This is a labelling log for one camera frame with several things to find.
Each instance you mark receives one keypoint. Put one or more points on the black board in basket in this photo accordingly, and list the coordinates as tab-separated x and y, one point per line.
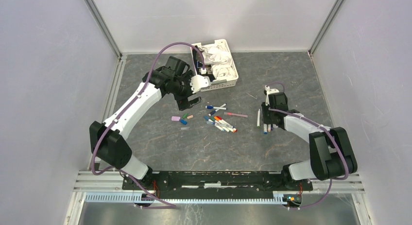
200	68

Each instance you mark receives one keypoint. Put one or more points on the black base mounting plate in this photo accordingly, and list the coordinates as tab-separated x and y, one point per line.
221	185

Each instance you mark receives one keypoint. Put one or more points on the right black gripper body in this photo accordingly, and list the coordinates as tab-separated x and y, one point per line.
267	114

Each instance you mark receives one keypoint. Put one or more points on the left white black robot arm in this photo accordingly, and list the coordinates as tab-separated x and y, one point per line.
108	138

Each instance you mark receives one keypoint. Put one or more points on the white marker bundle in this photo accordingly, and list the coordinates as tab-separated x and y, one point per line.
219	122

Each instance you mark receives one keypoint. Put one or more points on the crumpled white cloth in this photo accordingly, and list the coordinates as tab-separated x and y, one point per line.
220	59

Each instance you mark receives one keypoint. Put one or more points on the green white marker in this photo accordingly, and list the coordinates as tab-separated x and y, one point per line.
258	118

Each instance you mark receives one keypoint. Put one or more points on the pink pen cap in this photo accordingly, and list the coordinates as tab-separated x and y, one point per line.
175	118

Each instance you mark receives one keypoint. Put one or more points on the white plastic basket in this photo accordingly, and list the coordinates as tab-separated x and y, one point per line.
218	84

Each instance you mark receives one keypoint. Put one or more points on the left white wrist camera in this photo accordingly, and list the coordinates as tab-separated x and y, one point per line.
198	82

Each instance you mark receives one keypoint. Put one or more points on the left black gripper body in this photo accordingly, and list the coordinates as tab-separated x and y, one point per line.
182	91

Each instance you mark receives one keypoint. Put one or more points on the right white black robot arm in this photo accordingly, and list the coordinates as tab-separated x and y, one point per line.
330	152

